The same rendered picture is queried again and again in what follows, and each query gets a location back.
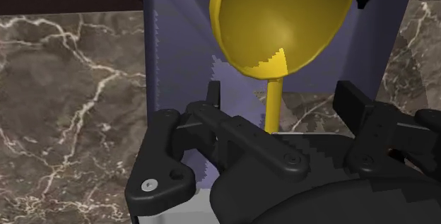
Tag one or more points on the yellow ladle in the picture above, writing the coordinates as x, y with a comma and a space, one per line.
275, 20

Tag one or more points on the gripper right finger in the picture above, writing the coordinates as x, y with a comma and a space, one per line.
379, 137

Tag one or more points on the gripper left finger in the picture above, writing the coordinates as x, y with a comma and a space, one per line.
162, 168

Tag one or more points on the blue box with black corners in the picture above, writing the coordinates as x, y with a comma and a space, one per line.
182, 61

